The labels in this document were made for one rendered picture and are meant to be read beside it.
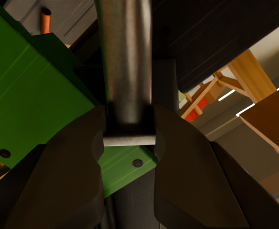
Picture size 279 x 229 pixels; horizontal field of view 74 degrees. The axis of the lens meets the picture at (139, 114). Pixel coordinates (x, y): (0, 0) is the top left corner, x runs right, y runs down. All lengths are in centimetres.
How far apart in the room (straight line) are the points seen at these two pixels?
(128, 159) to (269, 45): 980
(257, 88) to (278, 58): 910
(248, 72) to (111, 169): 84
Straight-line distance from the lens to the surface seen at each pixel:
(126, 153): 18
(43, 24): 60
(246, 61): 95
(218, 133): 771
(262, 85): 99
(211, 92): 409
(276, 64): 1008
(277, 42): 1003
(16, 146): 20
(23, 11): 55
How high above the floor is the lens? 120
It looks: 6 degrees up
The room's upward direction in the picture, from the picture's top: 141 degrees clockwise
